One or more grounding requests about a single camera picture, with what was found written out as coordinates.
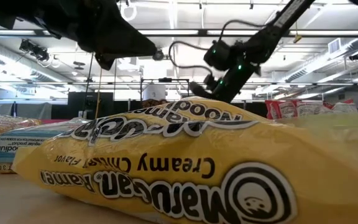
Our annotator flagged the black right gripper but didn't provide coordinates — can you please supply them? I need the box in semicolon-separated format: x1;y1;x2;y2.
190;60;260;104

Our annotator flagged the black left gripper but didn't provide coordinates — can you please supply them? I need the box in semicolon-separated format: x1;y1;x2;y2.
0;0;158;72

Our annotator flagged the red Maruchan ramen packet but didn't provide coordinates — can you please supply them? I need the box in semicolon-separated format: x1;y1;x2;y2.
330;98;358;114
265;99;298;121
296;100;334;116

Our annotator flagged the yellow Maruchan ramen packet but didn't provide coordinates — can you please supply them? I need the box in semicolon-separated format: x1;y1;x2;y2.
11;96;358;224

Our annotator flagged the black monitor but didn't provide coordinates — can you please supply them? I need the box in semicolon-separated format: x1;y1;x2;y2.
68;91;114;121

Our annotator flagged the white cylinder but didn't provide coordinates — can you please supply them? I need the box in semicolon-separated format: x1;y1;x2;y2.
142;84;167;101

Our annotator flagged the black crossbar with light strips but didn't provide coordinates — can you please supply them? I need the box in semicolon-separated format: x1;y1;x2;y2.
0;28;358;39

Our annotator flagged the brown patterned object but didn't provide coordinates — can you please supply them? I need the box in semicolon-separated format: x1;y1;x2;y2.
142;98;169;109

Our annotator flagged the yellow hanging hook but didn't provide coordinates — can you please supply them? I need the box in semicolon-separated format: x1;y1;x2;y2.
293;21;303;44

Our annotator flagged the grey cover sheet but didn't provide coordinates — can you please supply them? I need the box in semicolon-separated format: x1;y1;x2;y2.
0;102;53;121

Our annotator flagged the white air vent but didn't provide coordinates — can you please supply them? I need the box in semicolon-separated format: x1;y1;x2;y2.
328;37;342;55

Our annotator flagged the black hanging cable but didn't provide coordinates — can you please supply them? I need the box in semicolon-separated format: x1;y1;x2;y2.
85;52;93;93

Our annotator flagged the white hanging ring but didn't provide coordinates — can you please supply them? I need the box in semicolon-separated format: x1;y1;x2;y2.
120;2;137;22

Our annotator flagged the yellowish hanging rope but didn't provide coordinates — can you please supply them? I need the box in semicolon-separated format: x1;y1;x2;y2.
94;68;103;121

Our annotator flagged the black round ceiling camera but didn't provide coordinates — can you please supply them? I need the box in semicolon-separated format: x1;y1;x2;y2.
152;49;166;62

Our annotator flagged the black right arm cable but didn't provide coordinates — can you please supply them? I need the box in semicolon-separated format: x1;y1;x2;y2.
168;19;265;77

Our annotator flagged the black tube frame cart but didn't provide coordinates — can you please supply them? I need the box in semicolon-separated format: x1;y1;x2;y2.
140;77;191;102

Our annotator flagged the black camera with white cables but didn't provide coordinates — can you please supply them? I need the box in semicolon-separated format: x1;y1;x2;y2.
19;39;51;62

